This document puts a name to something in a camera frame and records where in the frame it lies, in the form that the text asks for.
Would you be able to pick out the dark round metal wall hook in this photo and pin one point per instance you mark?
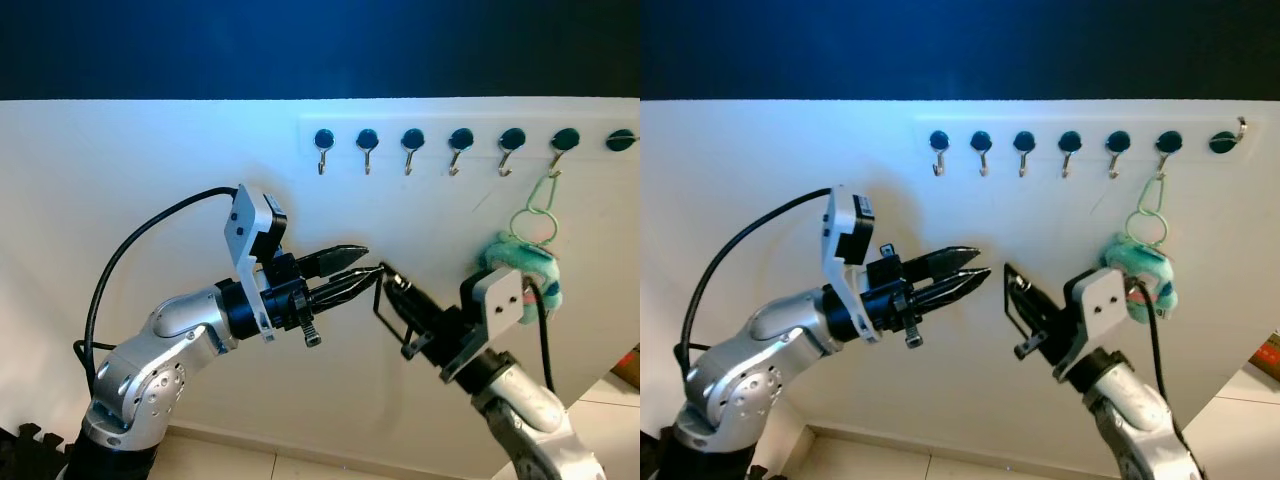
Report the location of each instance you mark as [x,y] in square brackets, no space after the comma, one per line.
[621,140]
[1169,142]
[1222,142]
[512,138]
[323,138]
[1070,141]
[1024,140]
[413,138]
[461,138]
[367,138]
[981,140]
[565,139]
[1118,141]
[939,140]

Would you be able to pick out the black foam floor mat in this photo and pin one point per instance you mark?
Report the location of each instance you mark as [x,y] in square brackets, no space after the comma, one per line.
[25,455]
[655,458]

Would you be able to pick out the white wall hook rack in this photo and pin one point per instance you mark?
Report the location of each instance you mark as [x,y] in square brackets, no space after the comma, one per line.
[1050,124]
[440,122]

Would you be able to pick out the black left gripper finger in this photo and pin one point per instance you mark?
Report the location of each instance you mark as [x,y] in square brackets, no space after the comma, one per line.
[950,286]
[940,262]
[338,259]
[345,285]

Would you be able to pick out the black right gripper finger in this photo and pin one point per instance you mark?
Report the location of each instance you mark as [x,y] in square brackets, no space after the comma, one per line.
[395,325]
[1028,290]
[410,292]
[1018,330]

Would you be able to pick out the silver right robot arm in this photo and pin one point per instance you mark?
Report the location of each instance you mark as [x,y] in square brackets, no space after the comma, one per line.
[1135,405]
[530,412]

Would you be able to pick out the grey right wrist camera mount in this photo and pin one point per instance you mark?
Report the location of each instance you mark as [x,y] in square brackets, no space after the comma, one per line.
[500,300]
[1100,300]

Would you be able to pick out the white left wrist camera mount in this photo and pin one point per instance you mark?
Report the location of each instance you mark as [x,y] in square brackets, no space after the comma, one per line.
[838,235]
[243,232]

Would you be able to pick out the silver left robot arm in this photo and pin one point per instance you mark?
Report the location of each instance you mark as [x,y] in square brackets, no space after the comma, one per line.
[745,365]
[150,365]

